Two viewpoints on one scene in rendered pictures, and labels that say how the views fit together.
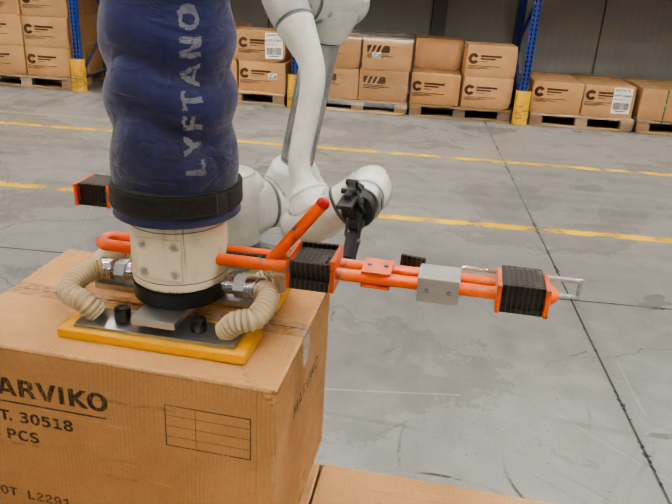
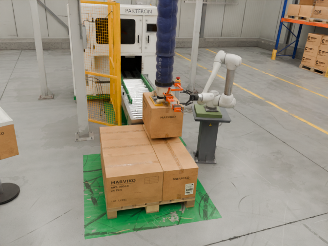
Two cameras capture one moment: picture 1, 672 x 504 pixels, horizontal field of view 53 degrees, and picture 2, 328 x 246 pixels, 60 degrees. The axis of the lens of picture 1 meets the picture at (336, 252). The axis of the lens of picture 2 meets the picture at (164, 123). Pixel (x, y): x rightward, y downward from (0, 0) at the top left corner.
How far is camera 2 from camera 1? 290 cm
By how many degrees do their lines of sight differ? 58
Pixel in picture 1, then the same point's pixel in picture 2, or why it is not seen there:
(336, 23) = (228, 65)
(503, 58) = not seen: outside the picture
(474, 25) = not seen: outside the picture
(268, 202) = (215, 99)
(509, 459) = (254, 195)
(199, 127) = (160, 73)
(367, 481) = (181, 146)
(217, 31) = (163, 62)
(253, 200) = not seen: hidden behind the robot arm
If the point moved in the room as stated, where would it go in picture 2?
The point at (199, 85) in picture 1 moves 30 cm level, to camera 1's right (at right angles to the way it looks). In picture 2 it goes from (161, 68) to (172, 74)
